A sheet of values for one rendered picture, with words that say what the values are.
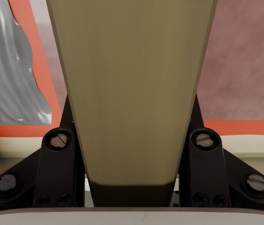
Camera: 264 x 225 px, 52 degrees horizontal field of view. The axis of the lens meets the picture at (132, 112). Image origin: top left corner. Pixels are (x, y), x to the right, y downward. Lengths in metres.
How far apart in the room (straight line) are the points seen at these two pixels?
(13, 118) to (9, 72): 0.07
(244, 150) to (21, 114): 0.31
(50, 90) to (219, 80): 0.19
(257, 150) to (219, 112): 0.11
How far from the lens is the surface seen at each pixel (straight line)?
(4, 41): 0.29
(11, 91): 0.32
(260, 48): 0.30
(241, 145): 0.41
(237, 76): 0.31
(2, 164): 0.44
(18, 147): 0.42
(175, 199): 1.20
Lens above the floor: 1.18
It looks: 43 degrees down
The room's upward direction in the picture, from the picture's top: 180 degrees clockwise
